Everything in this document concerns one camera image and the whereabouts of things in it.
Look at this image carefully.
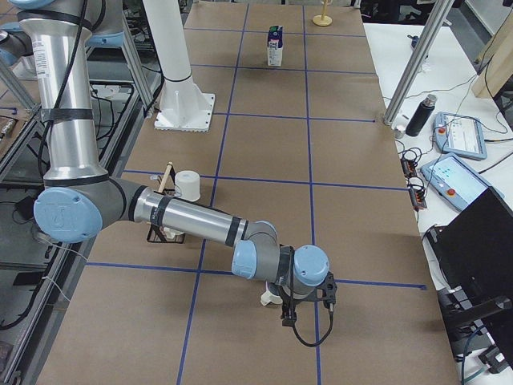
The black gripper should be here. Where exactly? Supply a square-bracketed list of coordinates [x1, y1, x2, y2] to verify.
[278, 286, 317, 327]

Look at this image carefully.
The white mug with grey inside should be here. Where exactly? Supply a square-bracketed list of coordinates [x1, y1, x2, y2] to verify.
[261, 282, 283, 306]

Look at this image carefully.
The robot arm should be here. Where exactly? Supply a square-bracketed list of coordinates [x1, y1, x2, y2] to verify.
[1, 22, 33, 67]

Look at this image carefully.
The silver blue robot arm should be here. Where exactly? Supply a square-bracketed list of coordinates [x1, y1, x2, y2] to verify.
[16, 1, 337, 327]

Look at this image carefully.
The blue white milk carton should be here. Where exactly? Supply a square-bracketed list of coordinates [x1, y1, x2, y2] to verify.
[267, 26, 283, 67]

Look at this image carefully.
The white mug near in rack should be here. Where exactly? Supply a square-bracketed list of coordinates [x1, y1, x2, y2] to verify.
[160, 227, 184, 242]

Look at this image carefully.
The white mug in rack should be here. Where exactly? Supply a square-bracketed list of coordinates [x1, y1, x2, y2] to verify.
[175, 170, 200, 202]
[160, 227, 184, 242]

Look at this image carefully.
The white mug far in rack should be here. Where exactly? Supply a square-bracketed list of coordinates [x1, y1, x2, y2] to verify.
[175, 170, 200, 202]

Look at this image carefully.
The black laptop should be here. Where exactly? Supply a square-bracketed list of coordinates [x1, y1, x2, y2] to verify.
[426, 186, 513, 306]

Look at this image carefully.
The near blue teach pendant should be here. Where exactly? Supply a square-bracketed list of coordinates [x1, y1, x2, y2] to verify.
[421, 153, 491, 211]

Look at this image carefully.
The blue teach pendant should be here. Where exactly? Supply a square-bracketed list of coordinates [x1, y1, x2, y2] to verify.
[421, 153, 491, 211]
[434, 112, 487, 160]

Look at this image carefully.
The far blue teach pendant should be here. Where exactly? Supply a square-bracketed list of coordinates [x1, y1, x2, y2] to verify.
[434, 112, 487, 160]

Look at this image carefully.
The black water bottle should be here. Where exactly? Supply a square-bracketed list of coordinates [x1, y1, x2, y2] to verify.
[406, 94, 438, 137]

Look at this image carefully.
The wooden stand with round base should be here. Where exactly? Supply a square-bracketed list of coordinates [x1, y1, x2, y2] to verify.
[312, 0, 333, 27]

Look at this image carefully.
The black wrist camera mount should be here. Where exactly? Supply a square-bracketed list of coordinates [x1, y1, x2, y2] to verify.
[318, 271, 337, 313]

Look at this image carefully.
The black wire mug rack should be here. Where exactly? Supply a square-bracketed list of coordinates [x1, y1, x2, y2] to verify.
[147, 161, 185, 244]

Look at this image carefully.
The white pedestal column base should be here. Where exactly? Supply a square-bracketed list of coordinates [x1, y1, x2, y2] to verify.
[143, 0, 216, 132]

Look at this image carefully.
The aluminium frame post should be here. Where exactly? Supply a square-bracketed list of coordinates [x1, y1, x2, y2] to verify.
[383, 0, 454, 126]

